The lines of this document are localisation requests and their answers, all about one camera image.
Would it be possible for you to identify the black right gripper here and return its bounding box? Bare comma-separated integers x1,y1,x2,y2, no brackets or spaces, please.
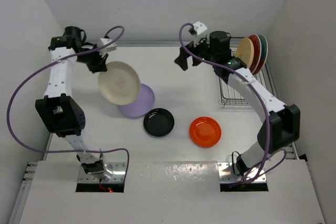
175,34,217,71

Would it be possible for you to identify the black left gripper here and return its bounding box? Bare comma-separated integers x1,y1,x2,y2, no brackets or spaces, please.
77,44,109,74

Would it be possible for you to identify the cream bear plate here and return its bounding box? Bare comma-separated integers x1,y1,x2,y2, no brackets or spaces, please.
98,61,141,105

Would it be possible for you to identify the yellow plate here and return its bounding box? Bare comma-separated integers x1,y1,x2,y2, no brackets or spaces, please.
236,37,255,69

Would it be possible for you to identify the red teal floral plate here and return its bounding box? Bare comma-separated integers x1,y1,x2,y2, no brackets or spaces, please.
258,35,268,73
248,34,261,74

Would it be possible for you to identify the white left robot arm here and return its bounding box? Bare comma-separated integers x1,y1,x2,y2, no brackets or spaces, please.
35,26,112,182

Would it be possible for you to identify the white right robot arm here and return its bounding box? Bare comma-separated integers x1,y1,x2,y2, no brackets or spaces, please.
174,28,300,183

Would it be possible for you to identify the purple plate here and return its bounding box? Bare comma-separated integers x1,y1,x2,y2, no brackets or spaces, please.
118,83,155,118

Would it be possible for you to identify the black plate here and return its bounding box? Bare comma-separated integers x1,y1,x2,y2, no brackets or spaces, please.
143,108,175,137

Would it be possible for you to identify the orange plate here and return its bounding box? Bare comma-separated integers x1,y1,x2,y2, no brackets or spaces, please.
189,116,222,148

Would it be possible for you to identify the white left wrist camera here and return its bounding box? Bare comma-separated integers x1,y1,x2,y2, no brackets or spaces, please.
97,38,117,56

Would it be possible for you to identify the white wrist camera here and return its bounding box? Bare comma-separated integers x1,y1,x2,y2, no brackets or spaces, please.
189,22,208,37
97,38,117,56

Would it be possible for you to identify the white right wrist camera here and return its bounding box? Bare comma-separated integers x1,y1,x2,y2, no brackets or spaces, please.
189,22,208,37

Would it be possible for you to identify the wire dish rack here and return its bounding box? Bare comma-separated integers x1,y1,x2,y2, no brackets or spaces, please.
219,36,279,106

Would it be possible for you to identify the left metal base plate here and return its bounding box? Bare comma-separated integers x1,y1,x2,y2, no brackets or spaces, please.
78,161,127,184

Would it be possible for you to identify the metal base plate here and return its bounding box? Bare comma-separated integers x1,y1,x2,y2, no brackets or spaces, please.
78,161,127,184
217,161,268,184

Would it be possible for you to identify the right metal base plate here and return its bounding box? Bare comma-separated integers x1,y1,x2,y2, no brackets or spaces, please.
217,161,268,184

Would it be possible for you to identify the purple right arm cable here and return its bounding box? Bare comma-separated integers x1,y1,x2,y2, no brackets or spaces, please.
178,23,287,185

